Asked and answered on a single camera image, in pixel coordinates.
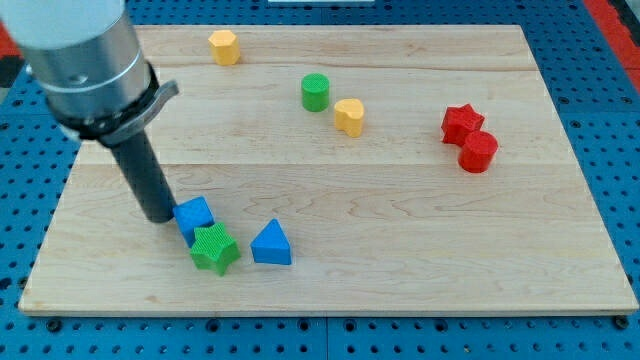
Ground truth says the blue cube block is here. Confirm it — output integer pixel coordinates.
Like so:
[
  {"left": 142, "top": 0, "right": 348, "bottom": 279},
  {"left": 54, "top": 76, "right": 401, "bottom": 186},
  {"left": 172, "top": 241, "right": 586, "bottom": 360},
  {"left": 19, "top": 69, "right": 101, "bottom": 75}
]
[{"left": 173, "top": 196, "right": 215, "bottom": 248}]

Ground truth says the green cylinder block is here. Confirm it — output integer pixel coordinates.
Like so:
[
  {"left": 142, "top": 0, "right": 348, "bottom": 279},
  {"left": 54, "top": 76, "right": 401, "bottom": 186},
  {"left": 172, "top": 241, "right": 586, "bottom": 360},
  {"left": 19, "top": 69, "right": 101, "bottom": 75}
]
[{"left": 301, "top": 73, "right": 330, "bottom": 112}]

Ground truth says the green star block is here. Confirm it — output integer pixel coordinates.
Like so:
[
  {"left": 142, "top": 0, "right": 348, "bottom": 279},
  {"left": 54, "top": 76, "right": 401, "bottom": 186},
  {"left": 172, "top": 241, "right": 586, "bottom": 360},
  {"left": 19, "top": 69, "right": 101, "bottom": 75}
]
[{"left": 190, "top": 222, "right": 241, "bottom": 276}]

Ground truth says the yellow heart block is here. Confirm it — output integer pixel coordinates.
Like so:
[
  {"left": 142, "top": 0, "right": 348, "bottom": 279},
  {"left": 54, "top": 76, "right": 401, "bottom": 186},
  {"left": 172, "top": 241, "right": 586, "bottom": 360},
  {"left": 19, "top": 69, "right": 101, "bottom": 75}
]
[{"left": 334, "top": 98, "right": 365, "bottom": 138}]

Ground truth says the yellow hexagon block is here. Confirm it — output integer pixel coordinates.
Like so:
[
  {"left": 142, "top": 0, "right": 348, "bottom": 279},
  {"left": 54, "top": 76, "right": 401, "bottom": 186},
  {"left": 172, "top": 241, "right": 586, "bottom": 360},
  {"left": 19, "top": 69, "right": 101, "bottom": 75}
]
[{"left": 208, "top": 30, "right": 240, "bottom": 66}]

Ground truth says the blue triangle block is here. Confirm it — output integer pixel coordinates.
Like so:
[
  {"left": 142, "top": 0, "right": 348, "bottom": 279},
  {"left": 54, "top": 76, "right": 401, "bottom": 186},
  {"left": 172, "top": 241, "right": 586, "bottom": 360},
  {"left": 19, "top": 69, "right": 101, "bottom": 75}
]
[{"left": 250, "top": 219, "right": 292, "bottom": 265}]

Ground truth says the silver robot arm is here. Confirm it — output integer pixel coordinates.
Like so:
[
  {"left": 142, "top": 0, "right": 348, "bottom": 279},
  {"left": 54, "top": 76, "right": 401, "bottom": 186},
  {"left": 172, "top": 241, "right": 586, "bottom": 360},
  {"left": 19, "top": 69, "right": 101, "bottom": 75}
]
[{"left": 1, "top": 0, "right": 179, "bottom": 223}]

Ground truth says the red star block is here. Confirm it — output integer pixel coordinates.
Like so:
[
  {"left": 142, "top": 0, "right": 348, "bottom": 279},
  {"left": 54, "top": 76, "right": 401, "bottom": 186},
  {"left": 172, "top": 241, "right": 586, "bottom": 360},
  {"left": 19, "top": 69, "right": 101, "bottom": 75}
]
[{"left": 441, "top": 104, "right": 485, "bottom": 146}]

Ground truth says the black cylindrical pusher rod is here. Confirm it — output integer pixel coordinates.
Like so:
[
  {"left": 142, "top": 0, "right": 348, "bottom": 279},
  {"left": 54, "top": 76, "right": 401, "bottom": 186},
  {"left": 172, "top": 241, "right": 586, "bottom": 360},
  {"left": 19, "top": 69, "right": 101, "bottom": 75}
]
[{"left": 111, "top": 131, "right": 176, "bottom": 223}]

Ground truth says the red cylinder block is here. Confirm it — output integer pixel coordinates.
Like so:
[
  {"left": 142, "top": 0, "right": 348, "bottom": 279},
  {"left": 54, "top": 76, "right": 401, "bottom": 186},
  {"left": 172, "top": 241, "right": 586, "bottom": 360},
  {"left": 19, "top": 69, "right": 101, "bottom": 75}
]
[{"left": 458, "top": 131, "right": 499, "bottom": 173}]

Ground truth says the wooden board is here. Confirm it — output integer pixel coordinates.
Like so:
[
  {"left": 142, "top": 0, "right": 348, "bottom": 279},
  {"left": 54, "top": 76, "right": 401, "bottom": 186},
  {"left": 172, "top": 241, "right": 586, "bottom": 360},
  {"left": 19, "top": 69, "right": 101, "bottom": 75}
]
[{"left": 19, "top": 25, "right": 638, "bottom": 317}]

